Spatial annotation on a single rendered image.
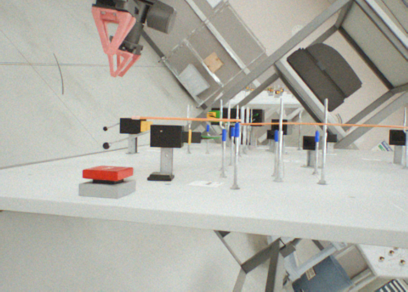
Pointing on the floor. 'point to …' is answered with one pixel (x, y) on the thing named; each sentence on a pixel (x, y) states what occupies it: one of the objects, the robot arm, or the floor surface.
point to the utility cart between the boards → (293, 274)
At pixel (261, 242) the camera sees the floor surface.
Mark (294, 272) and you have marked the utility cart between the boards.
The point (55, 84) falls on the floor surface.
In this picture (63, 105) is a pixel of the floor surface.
